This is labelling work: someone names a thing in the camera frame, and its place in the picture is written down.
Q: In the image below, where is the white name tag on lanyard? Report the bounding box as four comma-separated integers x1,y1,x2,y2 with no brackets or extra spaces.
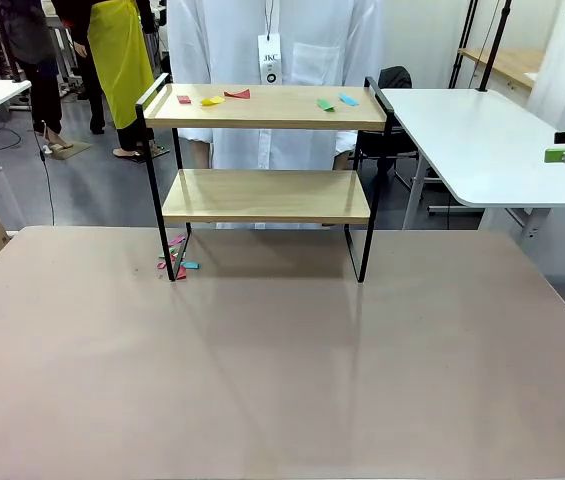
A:
257,0,284,87

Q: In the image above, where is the large white table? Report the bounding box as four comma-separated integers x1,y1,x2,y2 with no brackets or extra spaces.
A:
378,87,565,261

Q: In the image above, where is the two-tier wooden shelf black frame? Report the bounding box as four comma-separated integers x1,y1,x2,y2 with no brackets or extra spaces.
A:
135,72,396,284

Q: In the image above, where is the beige floor mat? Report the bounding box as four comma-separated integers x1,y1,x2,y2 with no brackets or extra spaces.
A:
43,139,95,161

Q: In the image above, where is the black chair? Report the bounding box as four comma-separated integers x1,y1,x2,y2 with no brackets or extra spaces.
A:
361,65,421,194

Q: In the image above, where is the person's right forearm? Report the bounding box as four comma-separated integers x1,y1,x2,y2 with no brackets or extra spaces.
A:
190,139,212,170

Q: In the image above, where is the black tripod stand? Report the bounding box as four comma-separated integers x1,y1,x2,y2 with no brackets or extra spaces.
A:
449,0,513,92

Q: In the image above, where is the person in white shirt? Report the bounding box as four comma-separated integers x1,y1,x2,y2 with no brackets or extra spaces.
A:
166,0,386,231

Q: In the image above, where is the figure in dark clothes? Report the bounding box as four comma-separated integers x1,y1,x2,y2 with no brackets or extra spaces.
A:
0,0,77,151

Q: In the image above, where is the figure in yellow apron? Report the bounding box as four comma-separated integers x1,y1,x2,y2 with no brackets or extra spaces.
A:
56,0,158,162

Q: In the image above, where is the wooden desk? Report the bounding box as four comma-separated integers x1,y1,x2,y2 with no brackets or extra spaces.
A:
458,47,547,92

